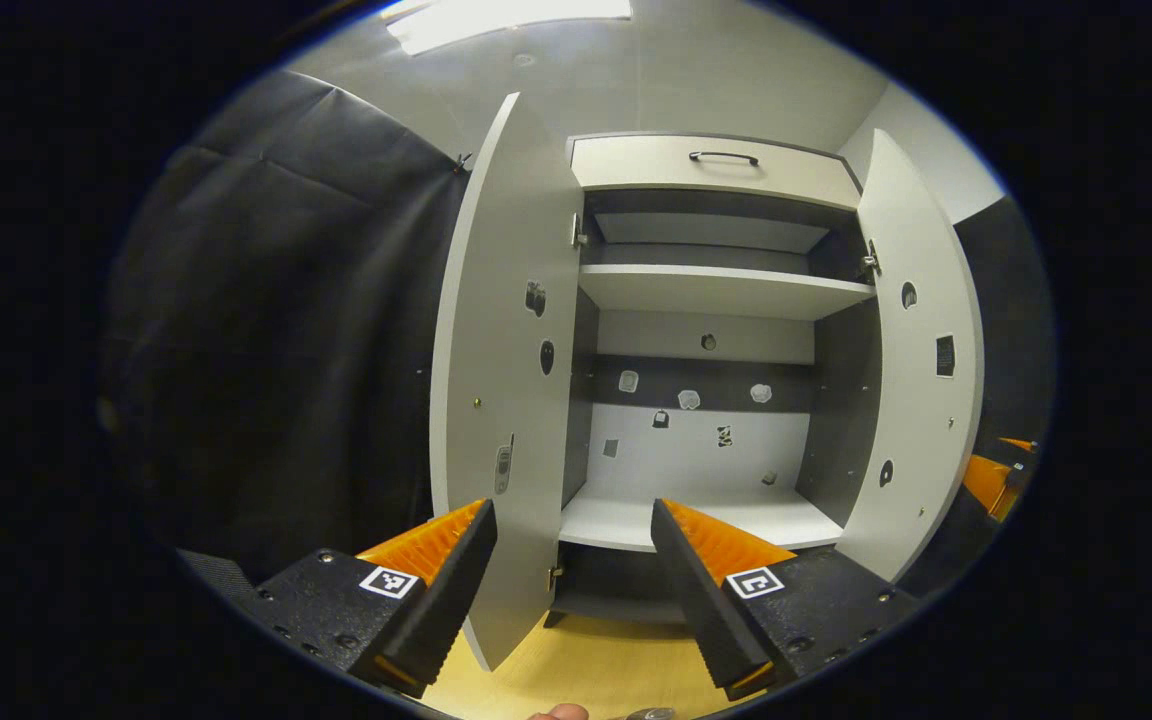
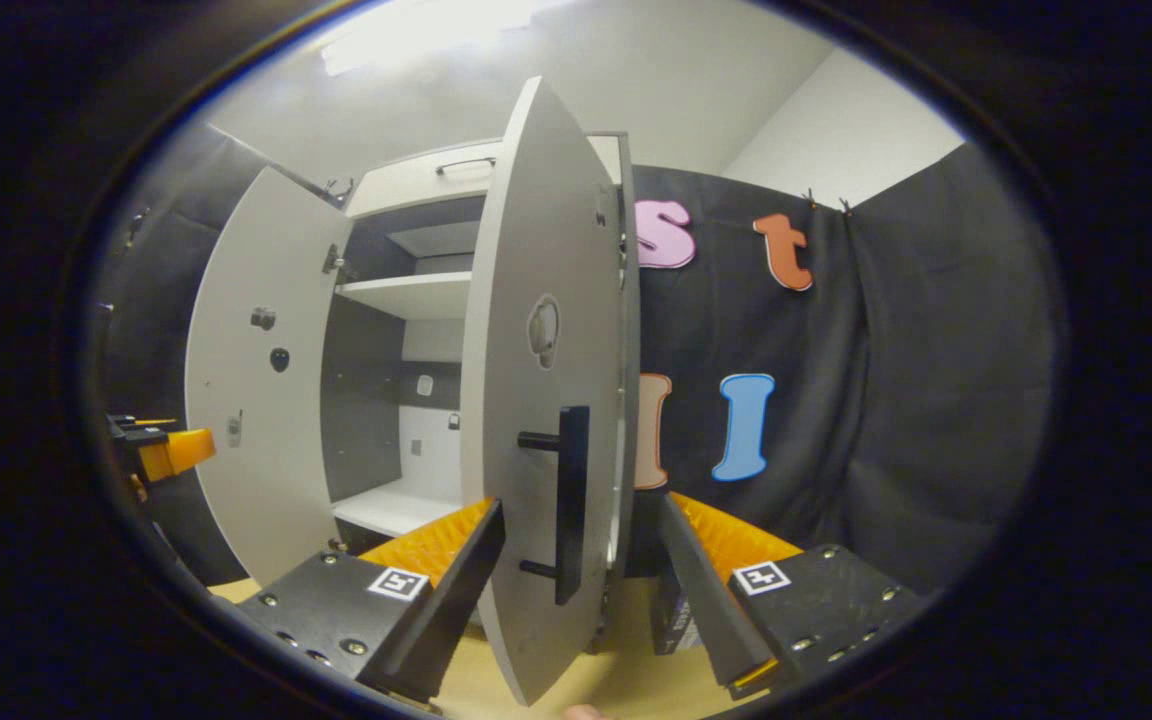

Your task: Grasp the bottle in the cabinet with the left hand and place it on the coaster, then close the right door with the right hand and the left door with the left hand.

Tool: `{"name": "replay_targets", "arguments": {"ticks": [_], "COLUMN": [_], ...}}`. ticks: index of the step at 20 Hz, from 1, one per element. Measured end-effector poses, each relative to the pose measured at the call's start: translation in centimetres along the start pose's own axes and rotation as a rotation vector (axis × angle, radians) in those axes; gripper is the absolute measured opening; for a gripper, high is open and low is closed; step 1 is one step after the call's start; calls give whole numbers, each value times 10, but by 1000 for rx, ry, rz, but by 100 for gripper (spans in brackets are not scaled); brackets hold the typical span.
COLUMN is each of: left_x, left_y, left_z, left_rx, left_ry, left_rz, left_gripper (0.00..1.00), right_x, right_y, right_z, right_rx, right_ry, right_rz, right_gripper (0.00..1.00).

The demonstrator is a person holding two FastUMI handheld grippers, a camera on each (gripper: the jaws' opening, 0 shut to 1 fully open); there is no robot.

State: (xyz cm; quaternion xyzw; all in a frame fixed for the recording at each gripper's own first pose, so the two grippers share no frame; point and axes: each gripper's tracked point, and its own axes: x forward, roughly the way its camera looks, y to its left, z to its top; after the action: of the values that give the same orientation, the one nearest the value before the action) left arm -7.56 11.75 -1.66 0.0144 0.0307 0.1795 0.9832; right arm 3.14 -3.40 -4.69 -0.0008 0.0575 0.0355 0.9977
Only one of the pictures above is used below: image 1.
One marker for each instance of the white grey cabinet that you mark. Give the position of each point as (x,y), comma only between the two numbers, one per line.
(841,400)

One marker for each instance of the metal door hinge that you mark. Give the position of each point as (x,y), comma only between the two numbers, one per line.
(577,232)
(870,265)
(554,578)

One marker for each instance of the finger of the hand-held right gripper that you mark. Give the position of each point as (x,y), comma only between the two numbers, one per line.
(1018,443)
(986,482)

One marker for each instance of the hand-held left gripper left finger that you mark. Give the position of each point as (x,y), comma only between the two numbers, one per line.
(451,600)

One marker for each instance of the white cabinet door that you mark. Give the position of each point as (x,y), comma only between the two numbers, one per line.
(921,420)
(496,330)

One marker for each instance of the black cloth clip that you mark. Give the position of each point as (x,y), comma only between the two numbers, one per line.
(461,161)

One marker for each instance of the white cabinet shelf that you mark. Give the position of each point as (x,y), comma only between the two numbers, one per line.
(616,520)
(716,292)

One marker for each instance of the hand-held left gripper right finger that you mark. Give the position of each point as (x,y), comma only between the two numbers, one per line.
(701,595)

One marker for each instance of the white drawer front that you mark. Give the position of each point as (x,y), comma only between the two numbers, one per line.
(636,165)

